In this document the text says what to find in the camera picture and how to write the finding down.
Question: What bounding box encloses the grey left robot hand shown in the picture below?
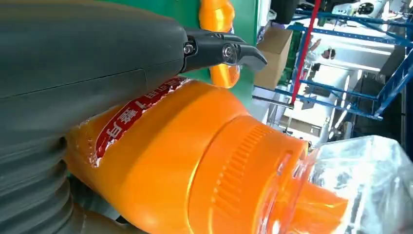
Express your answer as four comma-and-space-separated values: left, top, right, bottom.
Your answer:
0, 0, 268, 234

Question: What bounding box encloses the orange drink bottle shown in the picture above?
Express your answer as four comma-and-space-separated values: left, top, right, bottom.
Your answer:
64, 77, 413, 234
199, 0, 242, 89

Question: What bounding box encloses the brown cardboard box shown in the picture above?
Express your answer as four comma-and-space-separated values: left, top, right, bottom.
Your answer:
254, 26, 294, 90

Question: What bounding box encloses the black soft bag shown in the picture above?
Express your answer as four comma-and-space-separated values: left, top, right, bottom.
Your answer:
271, 0, 301, 25

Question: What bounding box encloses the green crate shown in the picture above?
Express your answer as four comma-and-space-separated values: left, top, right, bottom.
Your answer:
280, 30, 303, 87

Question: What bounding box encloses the red pole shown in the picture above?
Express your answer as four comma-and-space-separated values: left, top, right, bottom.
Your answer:
290, 0, 322, 105

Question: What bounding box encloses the blue metal shelf rack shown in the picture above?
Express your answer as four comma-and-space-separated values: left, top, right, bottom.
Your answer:
255, 8, 413, 122

